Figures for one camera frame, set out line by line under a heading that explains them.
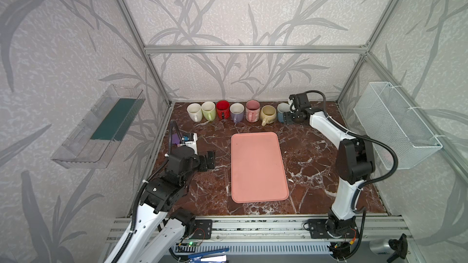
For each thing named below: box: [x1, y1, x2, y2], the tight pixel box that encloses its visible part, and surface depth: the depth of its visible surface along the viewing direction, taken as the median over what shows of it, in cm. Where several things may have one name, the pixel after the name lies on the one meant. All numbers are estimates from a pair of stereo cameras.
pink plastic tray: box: [230, 132, 290, 204], surface depth 92 cm
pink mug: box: [245, 99, 261, 123], surface depth 107 cm
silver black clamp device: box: [369, 233, 409, 263], surface depth 61 cm
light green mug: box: [201, 101, 216, 122], surface depth 107 cm
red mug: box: [215, 99, 231, 120], surface depth 110 cm
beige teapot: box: [260, 104, 277, 127], surface depth 107 cm
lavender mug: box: [229, 102, 245, 123], surface depth 110 cm
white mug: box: [186, 102, 203, 123], surface depth 107 cm
